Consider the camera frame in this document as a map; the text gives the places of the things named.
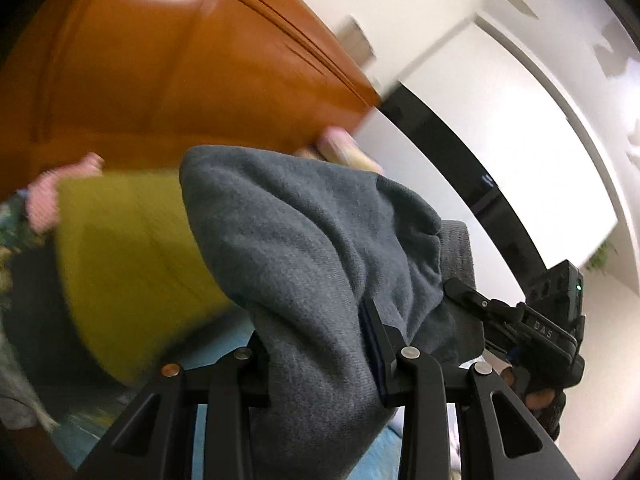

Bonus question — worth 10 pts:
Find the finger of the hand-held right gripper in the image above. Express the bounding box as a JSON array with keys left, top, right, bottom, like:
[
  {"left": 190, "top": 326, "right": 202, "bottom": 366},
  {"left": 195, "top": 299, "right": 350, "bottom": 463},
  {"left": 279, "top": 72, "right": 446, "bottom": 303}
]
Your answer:
[{"left": 443, "top": 277, "right": 524, "bottom": 334}]

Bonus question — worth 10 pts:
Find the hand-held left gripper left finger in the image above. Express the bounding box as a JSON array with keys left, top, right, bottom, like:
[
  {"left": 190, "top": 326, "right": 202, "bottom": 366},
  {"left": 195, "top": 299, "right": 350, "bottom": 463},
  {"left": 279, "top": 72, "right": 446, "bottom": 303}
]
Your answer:
[{"left": 75, "top": 331, "right": 273, "bottom": 480}]

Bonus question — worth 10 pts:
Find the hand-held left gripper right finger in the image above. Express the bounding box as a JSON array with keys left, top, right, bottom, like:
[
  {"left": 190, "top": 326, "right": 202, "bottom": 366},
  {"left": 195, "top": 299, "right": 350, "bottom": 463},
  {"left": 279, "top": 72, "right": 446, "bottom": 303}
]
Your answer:
[{"left": 361, "top": 299, "right": 583, "bottom": 480}]

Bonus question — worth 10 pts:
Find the grey sweater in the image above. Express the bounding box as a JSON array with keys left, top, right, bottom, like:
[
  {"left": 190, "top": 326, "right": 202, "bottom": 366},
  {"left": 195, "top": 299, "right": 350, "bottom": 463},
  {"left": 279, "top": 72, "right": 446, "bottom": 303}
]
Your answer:
[{"left": 179, "top": 145, "right": 486, "bottom": 480}]

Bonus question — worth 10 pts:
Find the person's right hand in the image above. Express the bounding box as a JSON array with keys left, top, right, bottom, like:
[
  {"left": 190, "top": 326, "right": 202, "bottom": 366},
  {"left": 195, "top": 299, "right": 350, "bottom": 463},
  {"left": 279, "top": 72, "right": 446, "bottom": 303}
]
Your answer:
[{"left": 501, "top": 365, "right": 568, "bottom": 442}]

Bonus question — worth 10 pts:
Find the green plant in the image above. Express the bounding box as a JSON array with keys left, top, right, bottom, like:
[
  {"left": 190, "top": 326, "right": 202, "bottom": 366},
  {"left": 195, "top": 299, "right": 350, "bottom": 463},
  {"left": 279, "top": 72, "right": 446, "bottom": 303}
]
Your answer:
[{"left": 586, "top": 239, "right": 620, "bottom": 277}]

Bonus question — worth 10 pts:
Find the yellow-green garment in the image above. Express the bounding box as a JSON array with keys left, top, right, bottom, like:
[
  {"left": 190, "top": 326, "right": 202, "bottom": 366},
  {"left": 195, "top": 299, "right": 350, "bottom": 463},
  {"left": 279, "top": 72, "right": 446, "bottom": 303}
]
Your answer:
[{"left": 54, "top": 167, "right": 241, "bottom": 387}]

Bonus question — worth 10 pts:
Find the pink cream pillow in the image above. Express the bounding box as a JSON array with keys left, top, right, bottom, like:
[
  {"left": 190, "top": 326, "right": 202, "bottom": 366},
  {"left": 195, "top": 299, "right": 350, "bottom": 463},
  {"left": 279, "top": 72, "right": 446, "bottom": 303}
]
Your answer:
[{"left": 295, "top": 126, "right": 386, "bottom": 177}]

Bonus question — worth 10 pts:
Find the black cloth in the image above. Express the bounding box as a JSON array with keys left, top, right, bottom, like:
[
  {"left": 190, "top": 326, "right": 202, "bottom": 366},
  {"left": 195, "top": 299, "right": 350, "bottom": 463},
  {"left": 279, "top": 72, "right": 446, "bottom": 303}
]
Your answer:
[{"left": 0, "top": 247, "right": 168, "bottom": 411}]

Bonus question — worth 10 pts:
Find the light grey cloth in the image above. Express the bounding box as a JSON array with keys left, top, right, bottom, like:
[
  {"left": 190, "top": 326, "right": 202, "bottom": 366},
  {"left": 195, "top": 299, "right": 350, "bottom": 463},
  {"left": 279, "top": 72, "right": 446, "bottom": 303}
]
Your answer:
[{"left": 0, "top": 337, "right": 62, "bottom": 432}]

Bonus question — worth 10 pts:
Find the pink cloth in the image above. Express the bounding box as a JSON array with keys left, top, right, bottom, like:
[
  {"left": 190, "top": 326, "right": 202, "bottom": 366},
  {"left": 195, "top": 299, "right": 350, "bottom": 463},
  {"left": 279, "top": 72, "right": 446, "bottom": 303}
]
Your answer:
[{"left": 26, "top": 152, "right": 105, "bottom": 233}]

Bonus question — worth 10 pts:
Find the wooden headboard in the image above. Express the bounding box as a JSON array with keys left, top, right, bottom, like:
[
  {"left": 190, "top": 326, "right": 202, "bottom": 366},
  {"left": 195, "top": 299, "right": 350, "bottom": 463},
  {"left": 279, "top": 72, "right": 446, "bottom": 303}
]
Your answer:
[{"left": 0, "top": 0, "right": 382, "bottom": 202}]

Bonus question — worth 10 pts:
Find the black wall trim strip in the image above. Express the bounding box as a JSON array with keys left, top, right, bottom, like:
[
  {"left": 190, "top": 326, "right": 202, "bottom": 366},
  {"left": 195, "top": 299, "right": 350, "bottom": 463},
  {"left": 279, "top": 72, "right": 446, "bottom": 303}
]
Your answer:
[{"left": 380, "top": 82, "right": 548, "bottom": 283}]

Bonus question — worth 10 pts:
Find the grey wall switch plate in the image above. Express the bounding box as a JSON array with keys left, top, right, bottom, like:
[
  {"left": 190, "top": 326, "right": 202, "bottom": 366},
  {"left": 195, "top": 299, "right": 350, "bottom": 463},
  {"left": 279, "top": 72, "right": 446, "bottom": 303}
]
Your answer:
[{"left": 336, "top": 16, "right": 377, "bottom": 69}]

